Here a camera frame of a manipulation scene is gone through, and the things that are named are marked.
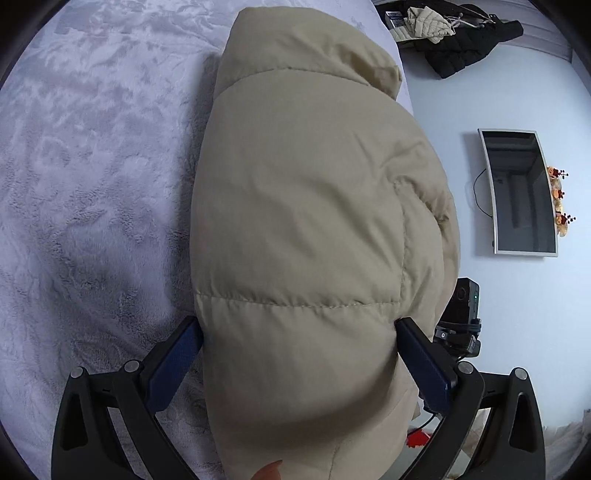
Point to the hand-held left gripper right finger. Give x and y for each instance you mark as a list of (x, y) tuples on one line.
[(427, 369)]

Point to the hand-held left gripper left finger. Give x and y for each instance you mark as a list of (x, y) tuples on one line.
[(178, 364)]

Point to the beige puffer jacket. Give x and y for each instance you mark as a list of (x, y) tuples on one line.
[(300, 230)]

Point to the person's left hand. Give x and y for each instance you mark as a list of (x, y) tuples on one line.
[(268, 470)]

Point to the small red object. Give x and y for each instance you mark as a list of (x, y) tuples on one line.
[(419, 437)]

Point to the orange flower decoration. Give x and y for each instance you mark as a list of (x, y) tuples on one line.
[(558, 194)]

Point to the lilac plush bed blanket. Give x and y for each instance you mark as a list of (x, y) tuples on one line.
[(92, 184)]

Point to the black puffer jacket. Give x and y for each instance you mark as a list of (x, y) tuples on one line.
[(461, 50)]

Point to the beige quilted vest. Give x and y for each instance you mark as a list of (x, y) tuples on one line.
[(429, 25)]

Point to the wall-mounted television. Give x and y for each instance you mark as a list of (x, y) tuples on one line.
[(517, 194)]

